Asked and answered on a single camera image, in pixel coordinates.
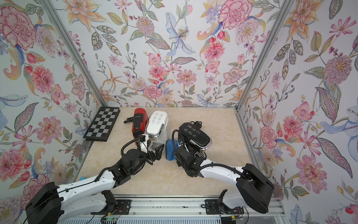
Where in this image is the red Nespresso coffee machine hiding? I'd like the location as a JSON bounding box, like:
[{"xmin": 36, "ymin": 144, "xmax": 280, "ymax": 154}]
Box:
[{"xmin": 132, "ymin": 108, "xmax": 149, "ymax": 139}]

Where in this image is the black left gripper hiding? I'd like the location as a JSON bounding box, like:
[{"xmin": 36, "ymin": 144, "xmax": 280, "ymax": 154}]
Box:
[{"xmin": 130, "ymin": 141, "xmax": 165, "ymax": 175}]

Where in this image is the aluminium corner post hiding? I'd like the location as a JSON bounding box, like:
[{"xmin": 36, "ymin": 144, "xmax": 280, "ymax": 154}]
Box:
[
  {"xmin": 39, "ymin": 0, "xmax": 108, "ymax": 107},
  {"xmin": 235, "ymin": 0, "xmax": 294, "ymax": 113}
]

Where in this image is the black folding chessboard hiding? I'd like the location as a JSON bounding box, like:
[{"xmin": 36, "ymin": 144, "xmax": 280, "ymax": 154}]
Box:
[{"xmin": 84, "ymin": 107, "xmax": 120, "ymax": 142}]

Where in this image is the black coffee machine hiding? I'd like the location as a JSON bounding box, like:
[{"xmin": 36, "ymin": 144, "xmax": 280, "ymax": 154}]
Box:
[{"xmin": 179, "ymin": 121, "xmax": 212, "ymax": 158}]

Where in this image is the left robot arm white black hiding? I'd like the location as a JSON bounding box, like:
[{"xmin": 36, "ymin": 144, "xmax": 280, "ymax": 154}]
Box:
[{"xmin": 25, "ymin": 144, "xmax": 165, "ymax": 224}]

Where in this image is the aluminium corner post left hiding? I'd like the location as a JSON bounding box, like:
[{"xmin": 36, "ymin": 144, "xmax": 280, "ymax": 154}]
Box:
[{"xmin": 39, "ymin": 0, "xmax": 108, "ymax": 107}]

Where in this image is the white coffee machine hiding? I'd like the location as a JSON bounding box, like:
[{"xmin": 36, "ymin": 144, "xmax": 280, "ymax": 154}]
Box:
[{"xmin": 145, "ymin": 111, "xmax": 169, "ymax": 144}]

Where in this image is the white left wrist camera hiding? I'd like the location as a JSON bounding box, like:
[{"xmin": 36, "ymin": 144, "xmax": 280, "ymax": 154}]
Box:
[{"xmin": 137, "ymin": 134, "xmax": 149, "ymax": 153}]

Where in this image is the aluminium corner post right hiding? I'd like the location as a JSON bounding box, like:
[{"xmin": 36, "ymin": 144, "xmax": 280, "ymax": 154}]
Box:
[{"xmin": 235, "ymin": 0, "xmax": 294, "ymax": 113}]

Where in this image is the blue microfibre cloth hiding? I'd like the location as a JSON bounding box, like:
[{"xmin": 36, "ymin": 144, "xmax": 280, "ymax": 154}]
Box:
[{"xmin": 166, "ymin": 139, "xmax": 179, "ymax": 161}]

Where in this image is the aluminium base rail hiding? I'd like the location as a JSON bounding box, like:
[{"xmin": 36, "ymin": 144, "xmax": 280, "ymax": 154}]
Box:
[{"xmin": 60, "ymin": 195, "xmax": 288, "ymax": 224}]

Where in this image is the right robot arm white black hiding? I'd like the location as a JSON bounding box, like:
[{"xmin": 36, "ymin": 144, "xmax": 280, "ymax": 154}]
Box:
[{"xmin": 173, "ymin": 146, "xmax": 274, "ymax": 214}]

